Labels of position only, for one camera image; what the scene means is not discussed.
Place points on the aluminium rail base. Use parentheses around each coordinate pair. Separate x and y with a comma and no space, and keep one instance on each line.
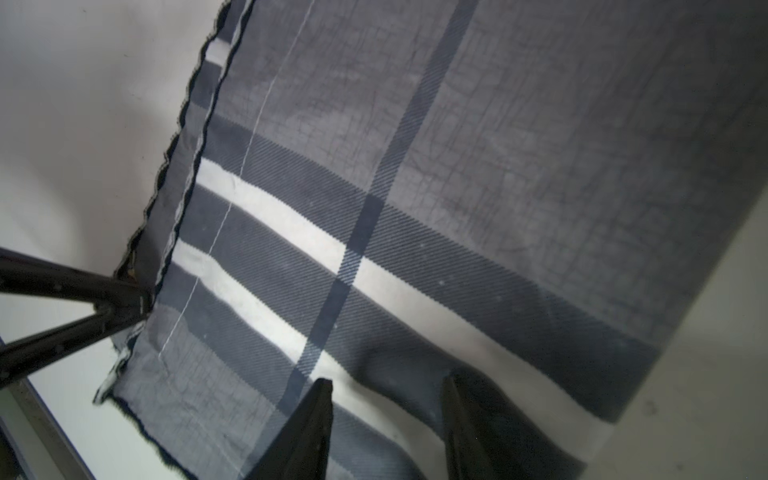
(34,439)

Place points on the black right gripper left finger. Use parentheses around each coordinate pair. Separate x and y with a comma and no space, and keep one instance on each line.
(301,448)

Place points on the grey plaid pillowcase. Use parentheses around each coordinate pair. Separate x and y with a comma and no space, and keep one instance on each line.
(526,196)

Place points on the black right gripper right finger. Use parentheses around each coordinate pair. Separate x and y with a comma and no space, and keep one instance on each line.
(472,449)

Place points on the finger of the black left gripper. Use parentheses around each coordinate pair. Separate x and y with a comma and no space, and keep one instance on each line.
(25,356)
(25,275)

